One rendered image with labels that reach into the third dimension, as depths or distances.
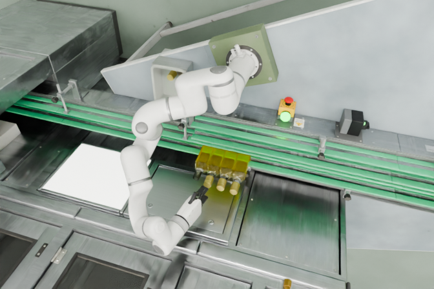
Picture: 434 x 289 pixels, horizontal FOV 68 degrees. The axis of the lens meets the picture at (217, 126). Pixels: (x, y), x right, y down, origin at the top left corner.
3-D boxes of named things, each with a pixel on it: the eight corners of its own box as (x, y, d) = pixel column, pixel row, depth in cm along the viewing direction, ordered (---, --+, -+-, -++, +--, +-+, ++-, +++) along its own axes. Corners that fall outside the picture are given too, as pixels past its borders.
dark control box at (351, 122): (339, 121, 147) (339, 133, 141) (344, 107, 142) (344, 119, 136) (358, 124, 146) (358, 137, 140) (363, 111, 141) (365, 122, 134)
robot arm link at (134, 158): (168, 171, 111) (175, 167, 126) (151, 112, 112) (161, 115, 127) (123, 184, 111) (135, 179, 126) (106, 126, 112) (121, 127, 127)
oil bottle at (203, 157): (207, 142, 161) (193, 173, 145) (207, 133, 157) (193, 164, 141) (218, 144, 160) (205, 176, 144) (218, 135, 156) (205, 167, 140)
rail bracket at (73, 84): (82, 93, 178) (55, 117, 161) (74, 66, 167) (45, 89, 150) (90, 95, 177) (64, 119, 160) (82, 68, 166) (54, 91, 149)
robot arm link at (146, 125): (172, 99, 123) (135, 106, 123) (165, 94, 109) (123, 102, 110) (179, 134, 122) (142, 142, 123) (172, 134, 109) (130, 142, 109)
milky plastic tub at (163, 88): (161, 95, 167) (154, 104, 160) (157, 55, 152) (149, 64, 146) (193, 100, 163) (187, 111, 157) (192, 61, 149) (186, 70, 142)
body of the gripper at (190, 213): (188, 236, 124) (203, 215, 132) (186, 220, 118) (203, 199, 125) (172, 227, 127) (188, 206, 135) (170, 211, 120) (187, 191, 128)
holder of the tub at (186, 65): (163, 102, 170) (157, 111, 165) (158, 55, 152) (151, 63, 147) (194, 108, 167) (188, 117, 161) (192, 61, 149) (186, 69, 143)
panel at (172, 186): (81, 144, 174) (39, 193, 149) (80, 140, 172) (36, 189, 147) (245, 184, 157) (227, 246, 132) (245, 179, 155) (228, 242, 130)
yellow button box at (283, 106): (278, 109, 153) (276, 119, 147) (281, 97, 148) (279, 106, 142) (294, 112, 151) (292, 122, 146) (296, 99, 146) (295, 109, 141)
